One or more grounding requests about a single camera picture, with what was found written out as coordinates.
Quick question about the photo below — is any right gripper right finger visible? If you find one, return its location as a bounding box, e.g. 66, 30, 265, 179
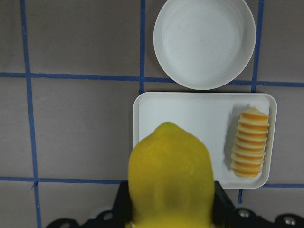
212, 181, 235, 225

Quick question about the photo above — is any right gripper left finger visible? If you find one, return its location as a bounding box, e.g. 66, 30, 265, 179
113, 181, 132, 228

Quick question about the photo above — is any yellow lemon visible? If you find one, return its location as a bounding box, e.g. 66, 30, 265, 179
128, 122, 215, 228

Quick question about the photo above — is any sliced orange toy food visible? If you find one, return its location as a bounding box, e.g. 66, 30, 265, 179
230, 108, 270, 178

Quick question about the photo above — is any white rectangular tray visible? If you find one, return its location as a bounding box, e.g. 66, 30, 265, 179
133, 92, 277, 189

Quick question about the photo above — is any cream round plate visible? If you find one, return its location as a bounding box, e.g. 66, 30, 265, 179
153, 0, 256, 90

